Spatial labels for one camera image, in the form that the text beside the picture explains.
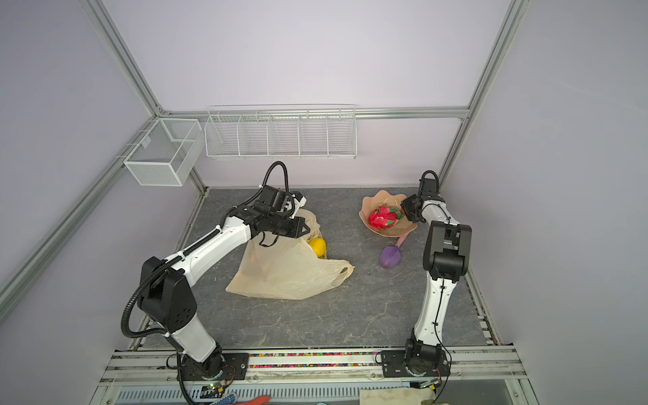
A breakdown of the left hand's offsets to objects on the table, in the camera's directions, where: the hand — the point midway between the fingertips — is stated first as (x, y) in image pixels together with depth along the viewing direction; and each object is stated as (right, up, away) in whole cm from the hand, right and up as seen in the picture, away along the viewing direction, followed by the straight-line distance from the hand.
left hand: (309, 232), depth 83 cm
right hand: (+38, +9, +23) cm, 45 cm away
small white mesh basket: (-58, +31, +16) cm, 67 cm away
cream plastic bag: (-7, -11, -2) cm, 13 cm away
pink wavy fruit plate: (+37, +1, +20) cm, 42 cm away
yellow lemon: (+2, -7, +14) cm, 16 cm away
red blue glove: (-20, -45, -13) cm, 51 cm away
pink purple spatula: (+30, -10, +13) cm, 34 cm away
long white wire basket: (-13, +39, +16) cm, 44 cm away
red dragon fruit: (+28, +5, +16) cm, 33 cm away
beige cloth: (+25, -43, -15) cm, 52 cm away
